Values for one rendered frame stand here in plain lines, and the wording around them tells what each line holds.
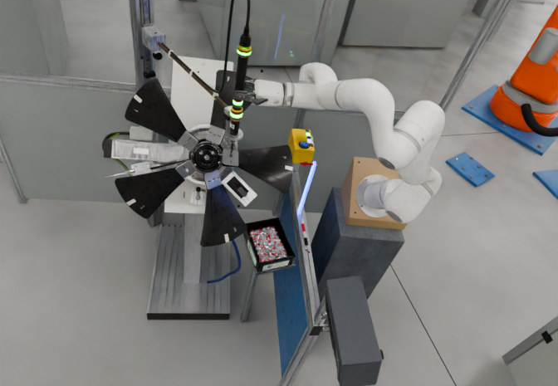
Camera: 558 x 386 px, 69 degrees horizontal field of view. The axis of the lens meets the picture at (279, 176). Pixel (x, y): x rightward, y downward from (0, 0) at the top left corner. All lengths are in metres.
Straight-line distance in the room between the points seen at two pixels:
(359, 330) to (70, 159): 2.09
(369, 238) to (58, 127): 1.81
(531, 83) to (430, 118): 3.88
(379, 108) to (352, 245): 0.89
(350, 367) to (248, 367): 1.30
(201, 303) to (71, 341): 0.69
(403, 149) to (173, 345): 1.78
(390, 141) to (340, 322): 0.53
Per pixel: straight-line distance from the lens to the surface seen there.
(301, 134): 2.02
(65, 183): 2.96
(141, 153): 1.77
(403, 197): 1.47
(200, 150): 1.59
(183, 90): 1.88
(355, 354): 1.21
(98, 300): 2.66
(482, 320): 3.15
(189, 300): 2.51
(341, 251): 1.92
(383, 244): 1.91
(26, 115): 2.66
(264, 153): 1.69
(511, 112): 5.10
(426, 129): 1.17
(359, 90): 1.15
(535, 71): 4.99
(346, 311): 1.26
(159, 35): 1.92
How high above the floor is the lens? 2.29
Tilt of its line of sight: 44 degrees down
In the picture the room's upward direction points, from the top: 14 degrees clockwise
